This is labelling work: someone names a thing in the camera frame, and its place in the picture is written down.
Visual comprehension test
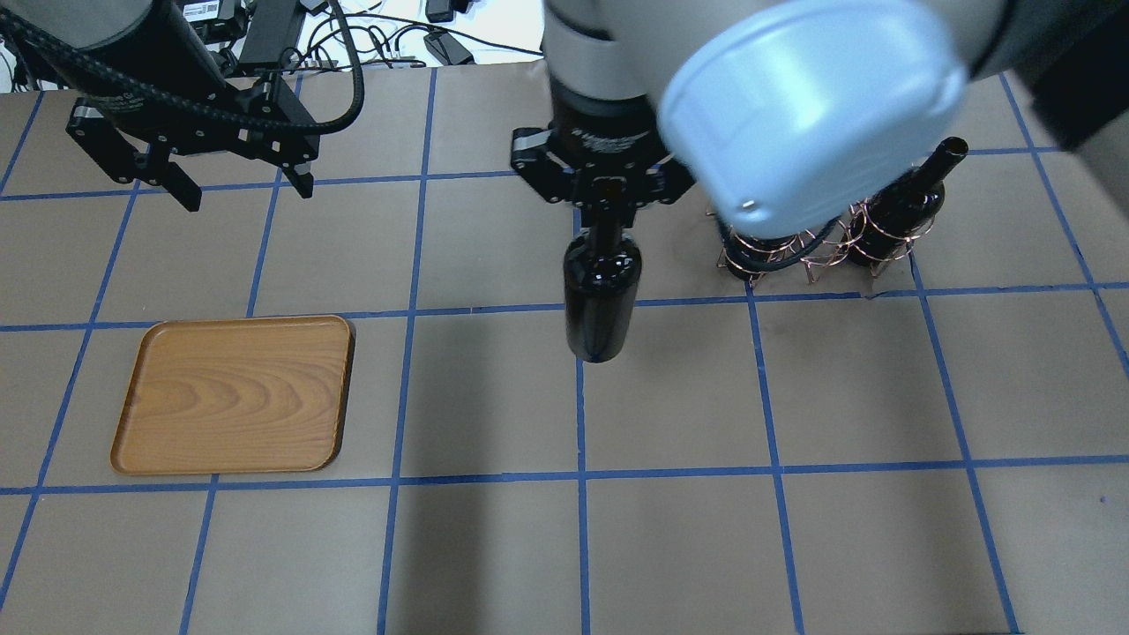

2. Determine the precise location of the black power adapter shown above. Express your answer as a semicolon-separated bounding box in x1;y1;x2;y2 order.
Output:
422;31;476;67

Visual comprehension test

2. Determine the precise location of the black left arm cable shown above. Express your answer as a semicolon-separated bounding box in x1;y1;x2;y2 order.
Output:
0;0;366;136

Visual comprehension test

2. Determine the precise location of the wooden tray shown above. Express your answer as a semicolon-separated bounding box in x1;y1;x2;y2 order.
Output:
110;315;355;477

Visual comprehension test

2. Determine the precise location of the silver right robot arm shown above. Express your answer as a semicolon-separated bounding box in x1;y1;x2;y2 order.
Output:
511;1;1126;238

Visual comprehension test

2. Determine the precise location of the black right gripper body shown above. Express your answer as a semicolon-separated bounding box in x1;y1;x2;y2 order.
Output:
511;86;695;208

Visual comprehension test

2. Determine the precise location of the copper wire wine rack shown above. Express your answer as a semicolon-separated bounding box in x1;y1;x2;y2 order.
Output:
704;198;935;288

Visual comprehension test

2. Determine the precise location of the dark wine bottle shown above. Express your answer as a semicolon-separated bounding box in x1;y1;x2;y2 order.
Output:
847;136;970;268
714;216;839;284
562;177;644;364

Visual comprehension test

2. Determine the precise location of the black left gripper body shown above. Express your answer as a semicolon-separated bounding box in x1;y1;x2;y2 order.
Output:
67;72;321;177

